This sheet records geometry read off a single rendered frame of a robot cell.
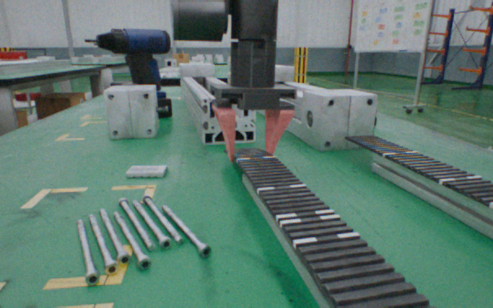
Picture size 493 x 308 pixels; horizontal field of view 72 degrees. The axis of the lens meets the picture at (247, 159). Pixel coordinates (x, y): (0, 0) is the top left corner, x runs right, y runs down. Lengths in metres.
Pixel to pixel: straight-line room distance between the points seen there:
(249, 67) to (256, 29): 0.04
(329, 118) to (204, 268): 0.38
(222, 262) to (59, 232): 0.16
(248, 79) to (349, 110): 0.24
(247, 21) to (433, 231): 0.30
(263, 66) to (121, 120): 0.37
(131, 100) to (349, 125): 0.41
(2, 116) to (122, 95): 2.30
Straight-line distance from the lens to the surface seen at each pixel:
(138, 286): 0.28
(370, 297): 0.22
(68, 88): 6.18
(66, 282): 0.30
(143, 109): 0.70
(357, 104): 0.61
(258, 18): 0.42
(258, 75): 0.42
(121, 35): 0.90
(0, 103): 2.95
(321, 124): 0.59
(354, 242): 0.26
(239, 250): 0.30
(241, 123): 0.64
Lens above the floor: 0.94
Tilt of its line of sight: 17 degrees down
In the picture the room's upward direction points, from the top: straight up
